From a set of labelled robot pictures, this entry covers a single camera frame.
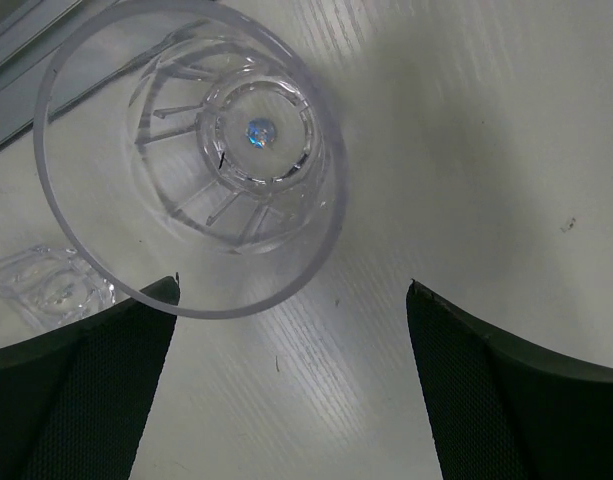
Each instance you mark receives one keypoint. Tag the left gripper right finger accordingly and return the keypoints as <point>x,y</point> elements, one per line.
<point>501,407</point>

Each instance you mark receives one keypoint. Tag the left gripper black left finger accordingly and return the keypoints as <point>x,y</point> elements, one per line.
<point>74,402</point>

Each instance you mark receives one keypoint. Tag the clear glass cup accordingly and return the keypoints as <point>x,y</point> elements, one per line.
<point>52,287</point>
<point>191,157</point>

